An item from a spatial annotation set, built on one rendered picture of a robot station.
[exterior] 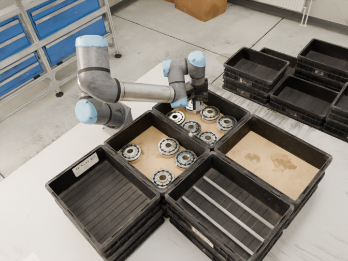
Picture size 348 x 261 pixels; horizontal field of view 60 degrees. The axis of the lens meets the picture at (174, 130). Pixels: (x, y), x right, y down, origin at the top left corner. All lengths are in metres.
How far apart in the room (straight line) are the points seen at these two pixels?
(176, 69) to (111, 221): 0.70
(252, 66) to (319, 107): 0.59
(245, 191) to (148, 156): 0.47
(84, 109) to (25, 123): 1.72
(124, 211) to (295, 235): 0.72
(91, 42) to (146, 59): 2.43
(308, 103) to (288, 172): 1.12
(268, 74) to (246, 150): 1.12
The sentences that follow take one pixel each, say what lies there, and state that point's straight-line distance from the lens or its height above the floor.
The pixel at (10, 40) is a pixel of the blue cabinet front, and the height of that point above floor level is 0.73.
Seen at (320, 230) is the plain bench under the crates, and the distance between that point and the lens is 1.48.
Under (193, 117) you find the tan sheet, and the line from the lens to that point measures 1.60.
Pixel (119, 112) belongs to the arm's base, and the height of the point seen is 0.87.
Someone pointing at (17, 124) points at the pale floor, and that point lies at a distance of 3.22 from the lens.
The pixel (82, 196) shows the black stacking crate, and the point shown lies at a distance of 1.41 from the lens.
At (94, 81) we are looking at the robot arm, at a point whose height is 1.32.
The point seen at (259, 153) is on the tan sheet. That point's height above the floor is 0.83.
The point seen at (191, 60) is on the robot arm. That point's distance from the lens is 1.35.
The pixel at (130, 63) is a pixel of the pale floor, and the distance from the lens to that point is 3.53.
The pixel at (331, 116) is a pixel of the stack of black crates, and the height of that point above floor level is 0.50.
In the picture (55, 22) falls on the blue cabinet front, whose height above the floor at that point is 0.68.
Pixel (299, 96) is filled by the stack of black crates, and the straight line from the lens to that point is 2.51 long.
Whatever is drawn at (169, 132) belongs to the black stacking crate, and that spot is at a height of 0.87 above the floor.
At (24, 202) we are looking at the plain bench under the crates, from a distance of 1.68.
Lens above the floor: 1.96
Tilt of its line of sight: 47 degrees down
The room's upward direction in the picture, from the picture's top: 6 degrees counter-clockwise
